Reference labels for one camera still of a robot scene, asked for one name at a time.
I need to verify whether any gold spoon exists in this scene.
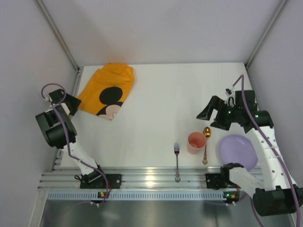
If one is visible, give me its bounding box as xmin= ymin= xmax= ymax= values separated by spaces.
xmin=203 ymin=127 xmax=211 ymax=165

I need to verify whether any lavender plastic plate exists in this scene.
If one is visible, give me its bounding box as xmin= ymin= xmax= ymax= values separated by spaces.
xmin=217 ymin=134 xmax=258 ymax=171

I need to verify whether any orange Mickey Mouse placemat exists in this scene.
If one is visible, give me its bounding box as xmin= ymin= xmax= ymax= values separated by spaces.
xmin=78 ymin=63 xmax=134 ymax=120

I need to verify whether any pink plastic cup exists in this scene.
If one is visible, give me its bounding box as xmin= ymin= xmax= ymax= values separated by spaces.
xmin=187 ymin=132 xmax=206 ymax=155

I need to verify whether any iridescent purple fork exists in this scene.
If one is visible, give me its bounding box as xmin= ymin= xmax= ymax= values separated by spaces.
xmin=174 ymin=142 xmax=180 ymax=183

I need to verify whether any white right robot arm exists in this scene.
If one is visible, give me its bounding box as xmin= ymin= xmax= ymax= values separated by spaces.
xmin=197 ymin=90 xmax=303 ymax=217

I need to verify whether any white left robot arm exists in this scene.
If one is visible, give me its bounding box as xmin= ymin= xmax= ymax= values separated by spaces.
xmin=36 ymin=88 xmax=102 ymax=184

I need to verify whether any left corner aluminium post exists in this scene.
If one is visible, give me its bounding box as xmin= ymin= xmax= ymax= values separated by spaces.
xmin=35 ymin=0 xmax=81 ymax=71

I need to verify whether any corner aluminium post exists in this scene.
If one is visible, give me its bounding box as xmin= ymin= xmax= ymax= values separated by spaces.
xmin=35 ymin=0 xmax=81 ymax=71
xmin=244 ymin=0 xmax=291 ymax=68

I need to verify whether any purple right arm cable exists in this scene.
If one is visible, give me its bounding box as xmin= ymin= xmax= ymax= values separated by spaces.
xmin=231 ymin=74 xmax=303 ymax=227

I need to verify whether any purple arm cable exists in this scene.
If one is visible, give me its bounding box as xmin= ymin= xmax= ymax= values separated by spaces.
xmin=231 ymin=74 xmax=303 ymax=227
xmin=41 ymin=83 xmax=114 ymax=206

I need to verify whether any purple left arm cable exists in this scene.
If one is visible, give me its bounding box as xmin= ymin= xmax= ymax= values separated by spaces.
xmin=41 ymin=83 xmax=114 ymax=206

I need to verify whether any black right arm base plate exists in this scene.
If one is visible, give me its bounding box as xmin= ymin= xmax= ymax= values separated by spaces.
xmin=205 ymin=173 xmax=237 ymax=190

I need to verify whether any aluminium rail frame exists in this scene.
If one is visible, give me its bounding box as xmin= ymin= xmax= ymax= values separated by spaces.
xmin=38 ymin=152 xmax=220 ymax=191

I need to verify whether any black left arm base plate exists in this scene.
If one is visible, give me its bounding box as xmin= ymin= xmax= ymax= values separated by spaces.
xmin=74 ymin=172 xmax=122 ymax=189

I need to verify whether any perforated metal cable tray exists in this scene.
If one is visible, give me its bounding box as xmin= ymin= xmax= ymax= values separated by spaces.
xmin=47 ymin=191 xmax=240 ymax=201

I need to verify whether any right corner aluminium post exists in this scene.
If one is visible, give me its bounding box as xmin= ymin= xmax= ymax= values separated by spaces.
xmin=244 ymin=0 xmax=291 ymax=68

